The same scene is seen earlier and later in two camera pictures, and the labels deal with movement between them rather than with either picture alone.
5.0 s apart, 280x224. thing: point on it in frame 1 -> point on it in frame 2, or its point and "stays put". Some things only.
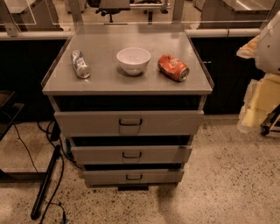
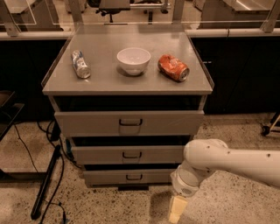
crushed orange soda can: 173,67 stays put
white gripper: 269,48 -> 182,189
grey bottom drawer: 129,177 stays put
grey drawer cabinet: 131,97 stays put
